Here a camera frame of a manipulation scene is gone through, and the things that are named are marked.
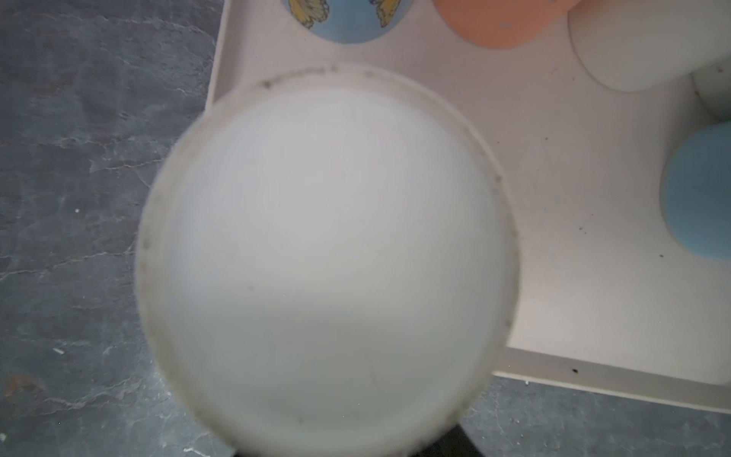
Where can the light blue mug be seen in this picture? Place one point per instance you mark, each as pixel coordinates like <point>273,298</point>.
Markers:
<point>695,193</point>

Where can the orange cream mug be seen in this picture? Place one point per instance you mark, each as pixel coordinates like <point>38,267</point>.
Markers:
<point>501,24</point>

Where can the cream white mug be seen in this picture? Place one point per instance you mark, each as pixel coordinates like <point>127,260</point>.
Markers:
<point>636,45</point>

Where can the beige plastic tray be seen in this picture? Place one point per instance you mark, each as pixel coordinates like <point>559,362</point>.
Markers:
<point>610,303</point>

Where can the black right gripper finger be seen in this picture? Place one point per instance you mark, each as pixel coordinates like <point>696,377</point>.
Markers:
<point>454,443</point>

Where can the blue butterfly mug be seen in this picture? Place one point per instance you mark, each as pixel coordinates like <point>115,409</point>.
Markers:
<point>348,21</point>

